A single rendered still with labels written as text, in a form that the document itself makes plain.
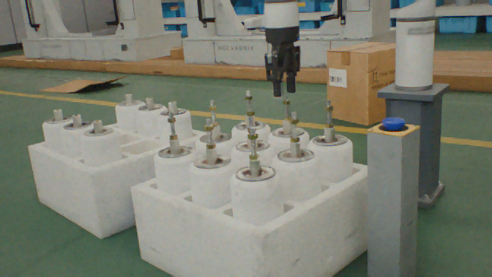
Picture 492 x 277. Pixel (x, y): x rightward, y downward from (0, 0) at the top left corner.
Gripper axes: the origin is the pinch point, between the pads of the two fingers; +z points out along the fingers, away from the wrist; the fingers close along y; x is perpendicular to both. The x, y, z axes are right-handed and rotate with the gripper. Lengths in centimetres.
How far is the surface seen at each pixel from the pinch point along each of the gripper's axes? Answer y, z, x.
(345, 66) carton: 101, 11, 20
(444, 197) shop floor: 32, 35, -30
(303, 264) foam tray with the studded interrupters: -24.5, 27.6, -13.9
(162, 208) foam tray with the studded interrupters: -28.3, 19.4, 15.6
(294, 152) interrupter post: -15.3, 8.9, -8.9
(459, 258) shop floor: 2, 35, -38
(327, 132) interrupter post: -3.9, 7.9, -11.4
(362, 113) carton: 97, 30, 12
